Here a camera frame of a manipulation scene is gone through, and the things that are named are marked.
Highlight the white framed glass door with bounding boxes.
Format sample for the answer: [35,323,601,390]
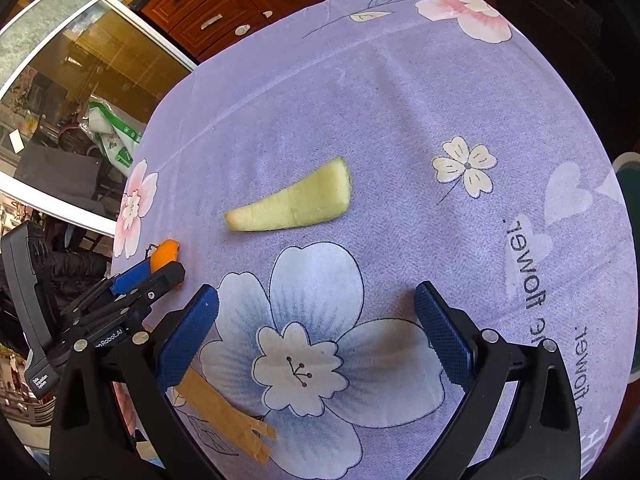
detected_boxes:
[0,0,201,236]

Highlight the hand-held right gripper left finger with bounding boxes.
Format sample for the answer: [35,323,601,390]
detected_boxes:
[50,284,221,480]

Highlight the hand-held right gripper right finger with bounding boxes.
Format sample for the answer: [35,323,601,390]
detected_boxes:
[414,281,584,480]

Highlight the white bin with teal inside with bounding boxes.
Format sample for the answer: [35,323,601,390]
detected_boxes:
[611,151,640,271]

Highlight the green and white plastic bag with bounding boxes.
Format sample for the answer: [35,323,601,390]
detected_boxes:
[82,101,147,181]

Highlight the purple floral tablecloth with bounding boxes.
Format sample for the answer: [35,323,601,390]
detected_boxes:
[112,0,634,480]

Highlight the pale green peel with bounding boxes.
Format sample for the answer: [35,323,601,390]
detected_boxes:
[225,157,353,234]

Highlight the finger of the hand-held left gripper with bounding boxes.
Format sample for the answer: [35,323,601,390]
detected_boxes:
[72,259,187,313]
[59,290,177,332]

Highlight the orange peel piece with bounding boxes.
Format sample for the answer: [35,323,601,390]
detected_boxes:
[150,240,180,272]

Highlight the brown tape strip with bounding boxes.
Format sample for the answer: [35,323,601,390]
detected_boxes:
[176,366,277,466]

